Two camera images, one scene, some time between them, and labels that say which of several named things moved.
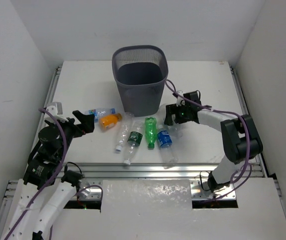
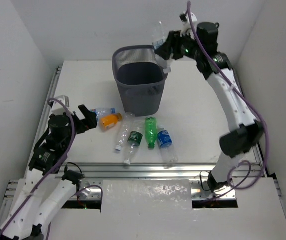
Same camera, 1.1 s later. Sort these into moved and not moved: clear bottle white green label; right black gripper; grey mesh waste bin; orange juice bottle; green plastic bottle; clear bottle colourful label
Moved: right black gripper; clear bottle white green label
Not moved: clear bottle colourful label; orange juice bottle; grey mesh waste bin; green plastic bottle
